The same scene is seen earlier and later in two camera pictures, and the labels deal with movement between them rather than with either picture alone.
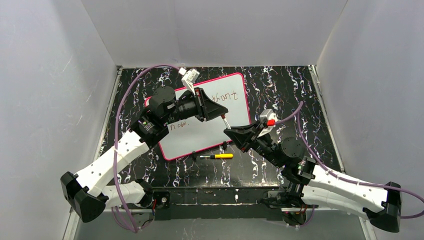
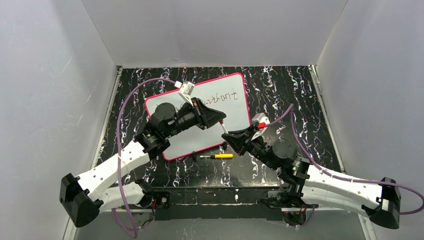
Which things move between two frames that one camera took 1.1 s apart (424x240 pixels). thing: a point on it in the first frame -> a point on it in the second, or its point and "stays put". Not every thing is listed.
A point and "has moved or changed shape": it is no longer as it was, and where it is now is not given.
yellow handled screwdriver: (219, 156) stays put
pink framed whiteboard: (189, 136) has moved or changed shape
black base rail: (239, 203) stays put
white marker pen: (227, 125) has moved or changed shape
